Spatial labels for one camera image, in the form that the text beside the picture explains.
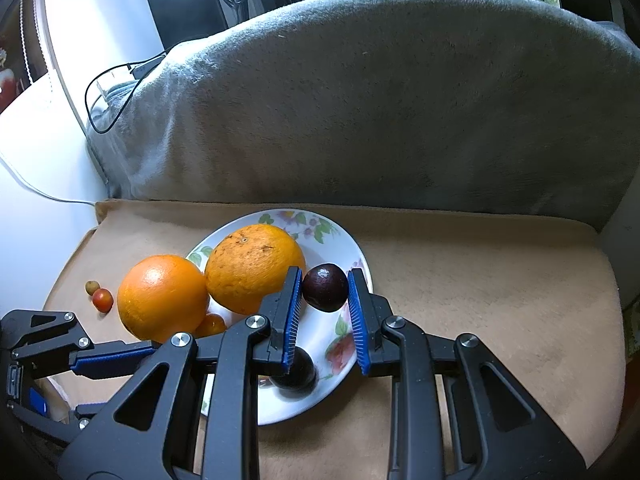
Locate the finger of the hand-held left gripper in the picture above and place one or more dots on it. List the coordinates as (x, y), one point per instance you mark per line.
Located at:
(50, 422)
(110, 361)

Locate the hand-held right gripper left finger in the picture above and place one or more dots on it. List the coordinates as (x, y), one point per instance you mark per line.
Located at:
(292, 325)

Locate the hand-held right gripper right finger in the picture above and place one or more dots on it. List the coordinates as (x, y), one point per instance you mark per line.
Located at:
(357, 325)

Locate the white floral plate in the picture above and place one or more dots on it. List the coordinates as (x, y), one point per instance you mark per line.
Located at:
(320, 325)

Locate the dark purple plum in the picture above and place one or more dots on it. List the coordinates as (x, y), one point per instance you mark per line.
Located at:
(301, 377)
(325, 287)

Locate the large smooth orange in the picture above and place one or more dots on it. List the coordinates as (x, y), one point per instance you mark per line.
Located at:
(162, 297)

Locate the red cherry tomato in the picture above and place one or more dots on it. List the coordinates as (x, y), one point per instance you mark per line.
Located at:
(103, 300)

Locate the large rough orange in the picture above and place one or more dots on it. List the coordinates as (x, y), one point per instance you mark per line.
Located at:
(250, 270)

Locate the small greenish brown fruit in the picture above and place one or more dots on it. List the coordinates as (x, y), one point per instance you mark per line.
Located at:
(91, 287)

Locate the small orange cherry tomato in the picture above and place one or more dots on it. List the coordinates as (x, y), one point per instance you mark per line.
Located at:
(211, 325)

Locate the grey fleece blanket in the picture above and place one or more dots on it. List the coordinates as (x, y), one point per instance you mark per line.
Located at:
(400, 110)

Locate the white charger plug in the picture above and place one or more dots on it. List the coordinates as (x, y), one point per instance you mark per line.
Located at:
(107, 91)

